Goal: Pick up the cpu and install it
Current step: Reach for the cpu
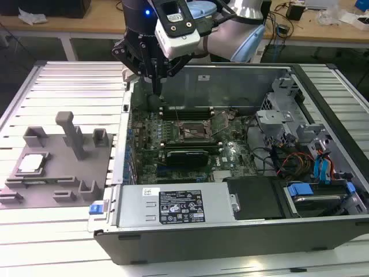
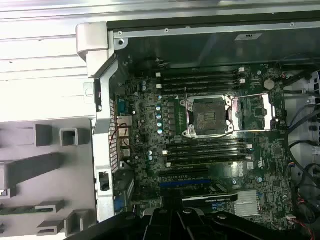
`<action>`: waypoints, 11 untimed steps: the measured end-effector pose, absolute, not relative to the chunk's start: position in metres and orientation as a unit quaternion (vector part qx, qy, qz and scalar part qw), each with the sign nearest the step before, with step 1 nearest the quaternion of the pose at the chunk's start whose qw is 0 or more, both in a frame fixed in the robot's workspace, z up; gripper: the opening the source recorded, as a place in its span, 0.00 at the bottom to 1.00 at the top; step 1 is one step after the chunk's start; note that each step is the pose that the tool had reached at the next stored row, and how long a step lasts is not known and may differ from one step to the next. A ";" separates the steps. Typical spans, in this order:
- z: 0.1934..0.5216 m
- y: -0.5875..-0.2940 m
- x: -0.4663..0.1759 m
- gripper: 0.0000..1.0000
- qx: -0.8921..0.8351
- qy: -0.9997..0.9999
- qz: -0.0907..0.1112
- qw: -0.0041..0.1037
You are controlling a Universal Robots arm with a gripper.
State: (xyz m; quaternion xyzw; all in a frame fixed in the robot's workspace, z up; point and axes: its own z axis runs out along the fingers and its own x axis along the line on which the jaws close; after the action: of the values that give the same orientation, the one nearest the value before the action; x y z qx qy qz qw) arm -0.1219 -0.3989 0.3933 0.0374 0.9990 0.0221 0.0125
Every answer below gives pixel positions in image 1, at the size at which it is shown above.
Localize silver metal drive cage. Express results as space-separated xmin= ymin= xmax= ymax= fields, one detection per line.
xmin=255 ymin=76 xmax=306 ymax=151

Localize white crumpled paper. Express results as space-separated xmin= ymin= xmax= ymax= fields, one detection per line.
xmin=17 ymin=7 xmax=47 ymax=24

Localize white cardboard box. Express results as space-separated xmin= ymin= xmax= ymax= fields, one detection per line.
xmin=355 ymin=16 xmax=369 ymax=31

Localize hard disk in blue carrier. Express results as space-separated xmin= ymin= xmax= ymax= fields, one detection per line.
xmin=284 ymin=181 xmax=358 ymax=219

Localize silver CPU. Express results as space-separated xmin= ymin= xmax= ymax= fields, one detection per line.
xmin=17 ymin=154 xmax=47 ymax=174

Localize clear plastic bags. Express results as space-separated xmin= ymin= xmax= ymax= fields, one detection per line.
xmin=315 ymin=5 xmax=357 ymax=26

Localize blue flat data cable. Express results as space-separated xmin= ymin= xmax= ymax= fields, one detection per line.
xmin=312 ymin=145 xmax=337 ymax=185

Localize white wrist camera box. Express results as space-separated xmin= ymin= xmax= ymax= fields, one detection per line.
xmin=155 ymin=0 xmax=201 ymax=58

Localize metal socket cover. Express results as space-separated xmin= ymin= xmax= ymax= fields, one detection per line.
xmin=208 ymin=111 xmax=232 ymax=136

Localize black plastic bay cover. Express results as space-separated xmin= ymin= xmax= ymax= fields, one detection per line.
xmin=223 ymin=176 xmax=288 ymax=220

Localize CPU socket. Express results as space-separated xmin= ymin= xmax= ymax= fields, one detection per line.
xmin=179 ymin=120 xmax=216 ymax=143

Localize grey flat device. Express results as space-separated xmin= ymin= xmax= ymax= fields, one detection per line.
xmin=304 ymin=0 xmax=338 ymax=11

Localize black graphics card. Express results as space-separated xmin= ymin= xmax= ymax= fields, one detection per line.
xmin=164 ymin=148 xmax=210 ymax=168

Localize wooden desk white frame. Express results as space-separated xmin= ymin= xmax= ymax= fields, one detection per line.
xmin=0 ymin=0 xmax=369 ymax=62

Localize orange yellow power wires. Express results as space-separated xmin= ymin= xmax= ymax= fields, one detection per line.
xmin=276 ymin=152 xmax=315 ymax=177

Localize black open PC case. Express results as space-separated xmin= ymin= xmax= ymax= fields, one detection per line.
xmin=86 ymin=62 xmax=369 ymax=266

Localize silver chipset heatsink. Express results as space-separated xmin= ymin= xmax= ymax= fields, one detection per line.
xmin=213 ymin=170 xmax=233 ymax=182

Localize grey parts rack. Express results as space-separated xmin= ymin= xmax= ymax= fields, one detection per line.
xmin=0 ymin=111 xmax=116 ymax=208

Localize black rear case fan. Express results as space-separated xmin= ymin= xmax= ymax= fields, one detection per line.
xmin=146 ymin=93 xmax=161 ymax=113

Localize large black box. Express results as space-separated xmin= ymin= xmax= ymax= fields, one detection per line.
xmin=0 ymin=0 xmax=92 ymax=17

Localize green motherboard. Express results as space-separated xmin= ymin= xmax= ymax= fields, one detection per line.
xmin=131 ymin=111 xmax=257 ymax=185

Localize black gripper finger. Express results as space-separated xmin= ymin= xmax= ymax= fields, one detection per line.
xmin=157 ymin=54 xmax=191 ymax=95
xmin=111 ymin=42 xmax=159 ymax=95

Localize small black adapter box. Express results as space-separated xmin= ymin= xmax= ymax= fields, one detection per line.
xmin=286 ymin=4 xmax=306 ymax=21

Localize black camera cable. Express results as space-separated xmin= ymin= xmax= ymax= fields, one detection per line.
xmin=198 ymin=8 xmax=240 ymax=37

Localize silver power supply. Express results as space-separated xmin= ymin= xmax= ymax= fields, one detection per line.
xmin=116 ymin=184 xmax=240 ymax=230

